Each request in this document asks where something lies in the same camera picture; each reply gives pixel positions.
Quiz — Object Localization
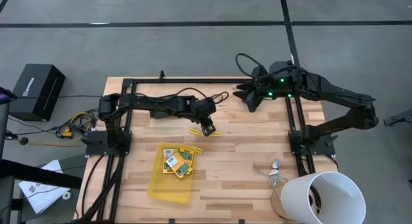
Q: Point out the yellow floor cable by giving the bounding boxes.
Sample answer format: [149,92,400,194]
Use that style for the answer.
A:
[27,111,96,147]

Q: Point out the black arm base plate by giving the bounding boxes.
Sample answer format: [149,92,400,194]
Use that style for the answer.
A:
[85,130,133,156]
[288,129,336,156]

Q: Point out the white cylindrical lampshade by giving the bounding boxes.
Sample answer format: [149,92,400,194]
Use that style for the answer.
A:
[280,171,367,224]

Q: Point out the yellow translucent plastic tray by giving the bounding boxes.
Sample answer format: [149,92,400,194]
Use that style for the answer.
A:
[147,142,201,205]

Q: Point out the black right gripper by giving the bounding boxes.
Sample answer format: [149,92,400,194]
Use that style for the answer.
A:
[231,60,303,113]

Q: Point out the black cardboard box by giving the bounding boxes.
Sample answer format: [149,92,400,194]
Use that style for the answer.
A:
[8,63,66,122]

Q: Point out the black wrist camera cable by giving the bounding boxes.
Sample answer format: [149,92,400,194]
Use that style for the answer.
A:
[175,86,230,105]
[234,52,268,80]

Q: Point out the blue and red object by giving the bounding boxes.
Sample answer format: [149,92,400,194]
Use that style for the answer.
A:
[0,86,17,106]

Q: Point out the black stand beam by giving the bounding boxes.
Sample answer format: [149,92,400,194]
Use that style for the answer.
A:
[0,158,83,190]

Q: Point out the round cork base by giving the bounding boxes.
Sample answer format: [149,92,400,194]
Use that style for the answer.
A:
[269,180,292,220]

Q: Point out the black cable bundle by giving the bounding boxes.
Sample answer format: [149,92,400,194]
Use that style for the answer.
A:
[74,153,126,223]

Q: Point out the white paper sheets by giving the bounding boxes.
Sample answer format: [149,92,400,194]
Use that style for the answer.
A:
[18,159,71,214]

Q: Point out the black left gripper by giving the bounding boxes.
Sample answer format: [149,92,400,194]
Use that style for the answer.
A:
[185,97,218,138]

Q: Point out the white cable bundle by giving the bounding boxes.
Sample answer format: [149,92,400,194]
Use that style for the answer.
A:
[252,158,289,189]

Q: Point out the yellow cable connector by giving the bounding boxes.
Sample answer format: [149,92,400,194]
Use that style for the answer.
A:
[60,126,74,140]

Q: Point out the dark grey floor object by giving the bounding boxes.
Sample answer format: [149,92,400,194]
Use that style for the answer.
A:
[383,108,412,127]

